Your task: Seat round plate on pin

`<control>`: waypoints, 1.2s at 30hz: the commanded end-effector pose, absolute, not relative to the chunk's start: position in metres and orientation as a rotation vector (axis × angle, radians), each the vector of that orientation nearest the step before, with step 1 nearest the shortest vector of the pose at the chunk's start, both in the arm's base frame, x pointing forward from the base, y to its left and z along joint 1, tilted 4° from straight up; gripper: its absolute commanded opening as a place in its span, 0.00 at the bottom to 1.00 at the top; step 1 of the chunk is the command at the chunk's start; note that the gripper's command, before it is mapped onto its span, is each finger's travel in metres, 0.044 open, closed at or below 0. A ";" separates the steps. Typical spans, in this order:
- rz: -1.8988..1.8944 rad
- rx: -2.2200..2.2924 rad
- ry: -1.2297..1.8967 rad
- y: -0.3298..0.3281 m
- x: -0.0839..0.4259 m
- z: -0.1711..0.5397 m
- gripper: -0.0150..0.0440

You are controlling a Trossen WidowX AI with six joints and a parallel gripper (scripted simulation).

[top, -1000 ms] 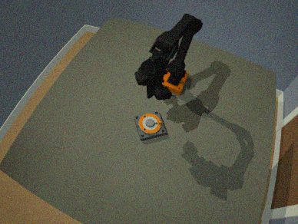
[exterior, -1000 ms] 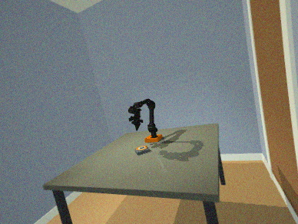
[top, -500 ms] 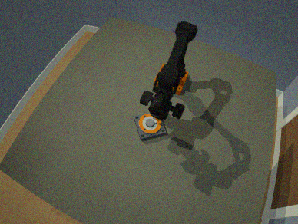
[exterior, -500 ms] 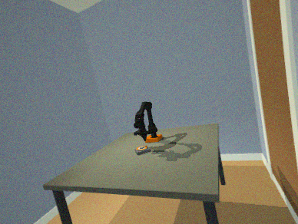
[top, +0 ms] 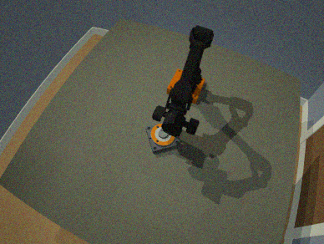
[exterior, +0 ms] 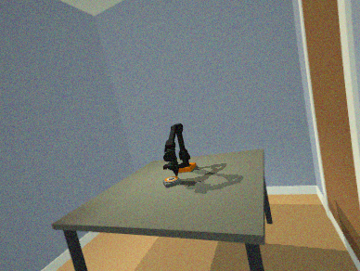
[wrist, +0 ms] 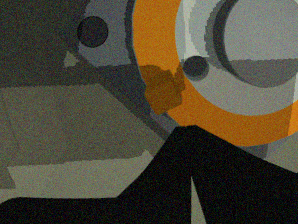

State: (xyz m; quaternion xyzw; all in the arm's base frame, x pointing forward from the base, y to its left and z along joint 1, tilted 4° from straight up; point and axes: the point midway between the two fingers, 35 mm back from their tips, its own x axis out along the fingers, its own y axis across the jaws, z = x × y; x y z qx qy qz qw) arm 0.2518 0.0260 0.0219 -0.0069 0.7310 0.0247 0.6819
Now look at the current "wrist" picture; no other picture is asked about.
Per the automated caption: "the orange and grey round plate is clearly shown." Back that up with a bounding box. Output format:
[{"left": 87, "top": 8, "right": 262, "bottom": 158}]
[{"left": 132, "top": 0, "right": 298, "bottom": 147}]

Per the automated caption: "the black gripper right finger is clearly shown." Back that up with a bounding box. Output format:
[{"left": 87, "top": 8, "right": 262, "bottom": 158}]
[{"left": 185, "top": 125, "right": 298, "bottom": 224}]

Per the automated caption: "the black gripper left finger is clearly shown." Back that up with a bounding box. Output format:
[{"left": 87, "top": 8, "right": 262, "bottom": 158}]
[{"left": 0, "top": 127, "right": 192, "bottom": 224}]

